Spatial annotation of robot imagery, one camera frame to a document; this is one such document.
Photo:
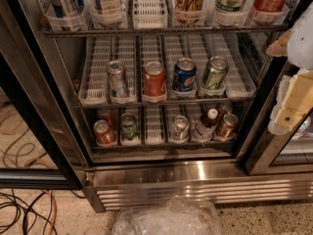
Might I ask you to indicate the brown bottle white cap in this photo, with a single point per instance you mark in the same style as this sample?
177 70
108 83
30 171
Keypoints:
205 126

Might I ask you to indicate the right glass fridge door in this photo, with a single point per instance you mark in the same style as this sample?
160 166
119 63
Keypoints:
263 152

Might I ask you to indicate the brown can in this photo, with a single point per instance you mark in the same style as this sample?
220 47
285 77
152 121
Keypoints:
226 127
224 108

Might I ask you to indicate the blue pepsi can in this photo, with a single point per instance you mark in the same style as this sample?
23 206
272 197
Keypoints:
184 75

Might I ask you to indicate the empty white tray middle left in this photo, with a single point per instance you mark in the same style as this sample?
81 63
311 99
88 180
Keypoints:
93 83

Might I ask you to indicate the brown can bottom front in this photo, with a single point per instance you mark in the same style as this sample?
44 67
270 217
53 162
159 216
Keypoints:
226 127

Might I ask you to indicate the stainless steel fridge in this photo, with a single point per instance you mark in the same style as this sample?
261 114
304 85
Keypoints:
135 174

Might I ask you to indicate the clear plastic bag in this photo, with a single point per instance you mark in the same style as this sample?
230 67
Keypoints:
178 216

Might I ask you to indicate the green can middle shelf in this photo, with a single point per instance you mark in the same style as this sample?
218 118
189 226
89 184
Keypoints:
214 73

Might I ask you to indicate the silver green can bottom shelf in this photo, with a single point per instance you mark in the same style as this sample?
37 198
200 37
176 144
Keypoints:
179 126

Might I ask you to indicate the silver can middle shelf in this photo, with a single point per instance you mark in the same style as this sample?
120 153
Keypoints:
117 78

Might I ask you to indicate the red coke can middle shelf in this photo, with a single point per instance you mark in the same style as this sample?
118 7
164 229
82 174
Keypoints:
154 79

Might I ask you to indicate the gold tall can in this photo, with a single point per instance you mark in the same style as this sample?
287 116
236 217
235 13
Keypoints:
188 11

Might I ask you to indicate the red coke can bottom front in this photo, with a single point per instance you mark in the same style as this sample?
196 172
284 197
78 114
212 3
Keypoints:
103 132

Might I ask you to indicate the empty white tray bottom shelf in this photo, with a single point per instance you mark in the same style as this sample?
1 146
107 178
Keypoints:
154 126

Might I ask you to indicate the top wire shelf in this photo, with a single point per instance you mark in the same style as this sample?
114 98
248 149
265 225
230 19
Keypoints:
165 31

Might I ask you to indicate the glass fridge door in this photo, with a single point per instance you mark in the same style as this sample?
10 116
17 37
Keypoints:
263 152
39 75

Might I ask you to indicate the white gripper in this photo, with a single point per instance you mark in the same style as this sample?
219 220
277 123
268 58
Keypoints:
302 41

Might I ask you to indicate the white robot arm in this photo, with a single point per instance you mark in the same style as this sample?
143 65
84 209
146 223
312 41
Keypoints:
300 45

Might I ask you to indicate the blue white tall can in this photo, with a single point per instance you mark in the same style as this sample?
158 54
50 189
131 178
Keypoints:
67 0

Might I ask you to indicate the red can bottom rear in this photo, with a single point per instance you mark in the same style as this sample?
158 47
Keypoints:
105 114

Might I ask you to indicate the brown can bottom rear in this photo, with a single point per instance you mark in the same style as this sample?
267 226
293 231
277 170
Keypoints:
224 108

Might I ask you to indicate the left glass fridge door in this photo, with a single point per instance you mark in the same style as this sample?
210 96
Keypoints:
39 75

